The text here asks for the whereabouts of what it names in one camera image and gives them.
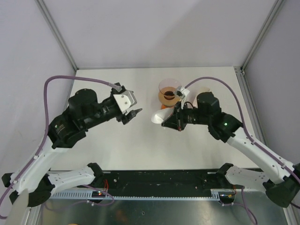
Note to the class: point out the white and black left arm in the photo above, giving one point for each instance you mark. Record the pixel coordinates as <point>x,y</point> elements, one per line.
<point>83,113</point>

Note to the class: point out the cream coffee filter holder stack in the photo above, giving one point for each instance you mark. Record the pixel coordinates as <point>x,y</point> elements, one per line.
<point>200,91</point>

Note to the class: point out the aluminium left corner post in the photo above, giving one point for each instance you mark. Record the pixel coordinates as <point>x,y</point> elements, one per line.
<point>56,32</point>

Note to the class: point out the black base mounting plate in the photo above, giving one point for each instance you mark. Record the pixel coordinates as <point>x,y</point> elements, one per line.
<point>162,189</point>

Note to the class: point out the clear pink plastic dripper cone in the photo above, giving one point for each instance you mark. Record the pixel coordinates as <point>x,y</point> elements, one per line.
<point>168,84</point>

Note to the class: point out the grey slotted cable duct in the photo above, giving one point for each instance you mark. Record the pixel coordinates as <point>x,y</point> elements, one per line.
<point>89,194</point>

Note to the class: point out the wooden and orange dripper stand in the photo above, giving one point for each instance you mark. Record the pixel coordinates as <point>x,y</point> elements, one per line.
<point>168,99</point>

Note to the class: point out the aluminium right corner post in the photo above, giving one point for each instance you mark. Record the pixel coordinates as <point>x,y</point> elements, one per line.
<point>272,15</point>

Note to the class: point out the aluminium corner post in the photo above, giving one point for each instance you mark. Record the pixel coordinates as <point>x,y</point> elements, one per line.
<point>272,15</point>
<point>56,32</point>

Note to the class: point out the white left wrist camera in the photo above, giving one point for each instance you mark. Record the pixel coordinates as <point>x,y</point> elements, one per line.
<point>125,100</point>

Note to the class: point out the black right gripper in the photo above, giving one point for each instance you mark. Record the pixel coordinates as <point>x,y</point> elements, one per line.
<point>172,122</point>

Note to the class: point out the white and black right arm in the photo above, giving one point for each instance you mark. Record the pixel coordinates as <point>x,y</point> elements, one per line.
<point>228,129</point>

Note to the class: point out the aluminium frame rail front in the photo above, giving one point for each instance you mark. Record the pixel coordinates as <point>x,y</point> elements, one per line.
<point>223,178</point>

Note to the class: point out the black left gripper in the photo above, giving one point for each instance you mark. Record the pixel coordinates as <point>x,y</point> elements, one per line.
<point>126,118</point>

